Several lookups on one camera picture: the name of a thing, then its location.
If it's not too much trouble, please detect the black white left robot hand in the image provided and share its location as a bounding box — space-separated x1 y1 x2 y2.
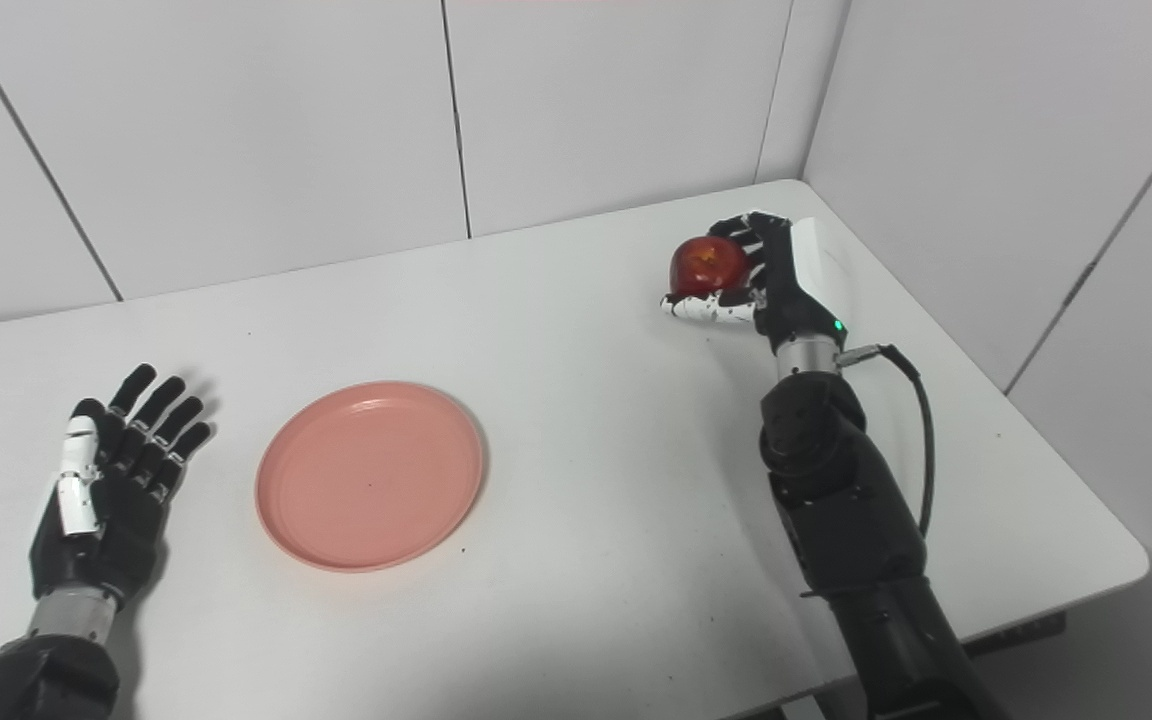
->
29 363 214 609

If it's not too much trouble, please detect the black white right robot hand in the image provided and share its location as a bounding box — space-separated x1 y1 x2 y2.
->
660 210 849 356

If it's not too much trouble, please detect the red apple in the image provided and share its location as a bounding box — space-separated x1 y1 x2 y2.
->
669 235 749 299

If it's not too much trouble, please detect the pink round plate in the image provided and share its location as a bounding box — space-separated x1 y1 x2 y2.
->
255 380 487 574

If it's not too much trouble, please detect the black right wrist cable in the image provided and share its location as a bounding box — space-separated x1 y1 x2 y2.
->
833 343 937 541

